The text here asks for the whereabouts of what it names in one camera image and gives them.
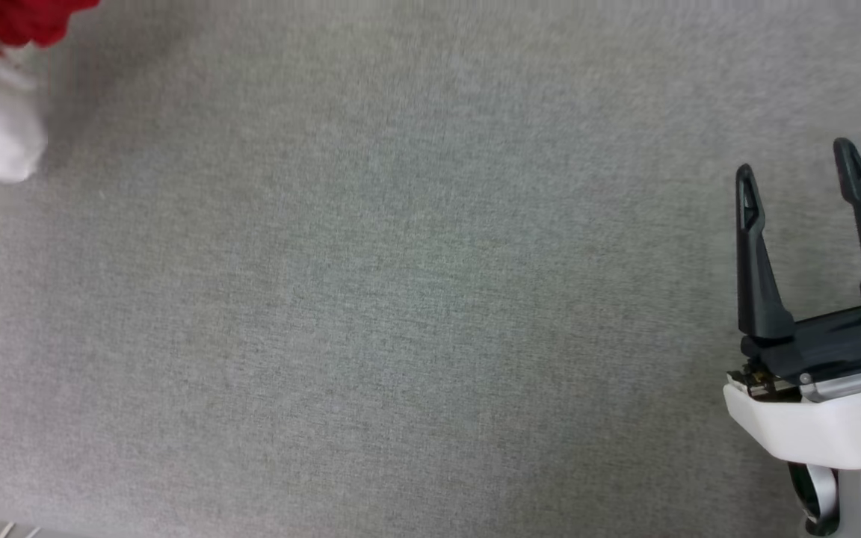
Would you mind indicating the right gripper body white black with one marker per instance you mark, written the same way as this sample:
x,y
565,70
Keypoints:
x,y
819,418

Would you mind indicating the grey fabric work surface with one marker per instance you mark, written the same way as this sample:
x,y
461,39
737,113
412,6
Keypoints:
x,y
400,299

